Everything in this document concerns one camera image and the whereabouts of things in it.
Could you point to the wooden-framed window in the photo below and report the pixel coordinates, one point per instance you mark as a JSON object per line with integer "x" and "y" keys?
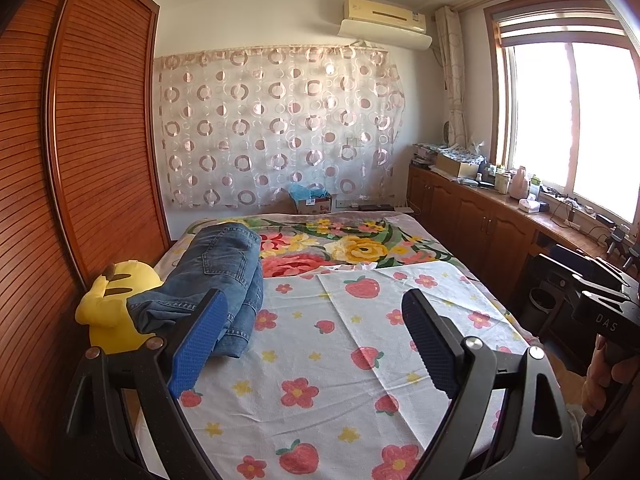
{"x": 550, "y": 110}

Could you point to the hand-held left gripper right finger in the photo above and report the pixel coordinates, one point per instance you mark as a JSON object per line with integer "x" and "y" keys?
{"x": 430, "y": 345}

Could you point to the white power strip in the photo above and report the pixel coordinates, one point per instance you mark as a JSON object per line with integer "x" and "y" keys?
{"x": 570, "y": 205}

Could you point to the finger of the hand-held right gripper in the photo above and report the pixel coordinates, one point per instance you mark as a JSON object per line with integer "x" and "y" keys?
{"x": 565, "y": 267}
{"x": 595, "y": 260}

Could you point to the stack of packets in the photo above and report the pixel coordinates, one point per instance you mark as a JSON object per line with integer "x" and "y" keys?
{"x": 425, "y": 155}

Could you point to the white plastic jug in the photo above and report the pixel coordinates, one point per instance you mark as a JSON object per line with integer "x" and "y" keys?
{"x": 520, "y": 182}

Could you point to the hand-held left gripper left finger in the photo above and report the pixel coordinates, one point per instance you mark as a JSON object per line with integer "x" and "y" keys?
{"x": 197, "y": 340}

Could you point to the small cardboard box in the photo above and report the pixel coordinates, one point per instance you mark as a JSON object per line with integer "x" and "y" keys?
{"x": 317, "y": 206}

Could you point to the person's right hand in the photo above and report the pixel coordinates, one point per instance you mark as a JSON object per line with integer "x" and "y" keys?
{"x": 597, "y": 380}

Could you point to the wooden slatted wardrobe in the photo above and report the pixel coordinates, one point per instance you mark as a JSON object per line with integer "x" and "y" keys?
{"x": 100, "y": 135}

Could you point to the floral blanket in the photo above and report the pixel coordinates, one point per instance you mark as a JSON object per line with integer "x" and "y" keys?
{"x": 360, "y": 245}

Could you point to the long wooden cabinet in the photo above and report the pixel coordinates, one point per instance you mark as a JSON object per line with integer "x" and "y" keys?
{"x": 470, "y": 220}

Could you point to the circle-patterned sheer curtain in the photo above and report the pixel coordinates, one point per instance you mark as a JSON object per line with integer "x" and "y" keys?
{"x": 280, "y": 125}

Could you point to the yellow plush toy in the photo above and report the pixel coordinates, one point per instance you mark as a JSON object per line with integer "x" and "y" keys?
{"x": 115, "y": 300}

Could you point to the beige box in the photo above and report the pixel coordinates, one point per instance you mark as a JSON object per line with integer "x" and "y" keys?
{"x": 460, "y": 166}

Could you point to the blue denim pants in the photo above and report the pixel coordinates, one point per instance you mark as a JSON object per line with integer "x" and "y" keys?
{"x": 220, "y": 270}

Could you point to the cream patterned window curtain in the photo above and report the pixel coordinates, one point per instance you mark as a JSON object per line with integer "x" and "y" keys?
{"x": 452, "y": 75}

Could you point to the white tissue box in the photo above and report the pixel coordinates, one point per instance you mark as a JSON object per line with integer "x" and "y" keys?
{"x": 532, "y": 206}

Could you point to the small black tripod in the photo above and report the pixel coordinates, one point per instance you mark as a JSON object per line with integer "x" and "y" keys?
{"x": 622, "y": 245}

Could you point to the wall air conditioner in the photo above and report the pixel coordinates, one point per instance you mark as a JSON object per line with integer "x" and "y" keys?
{"x": 385, "y": 15}

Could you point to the black trash bin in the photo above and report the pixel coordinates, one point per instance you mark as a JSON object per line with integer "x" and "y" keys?
{"x": 544, "y": 310}

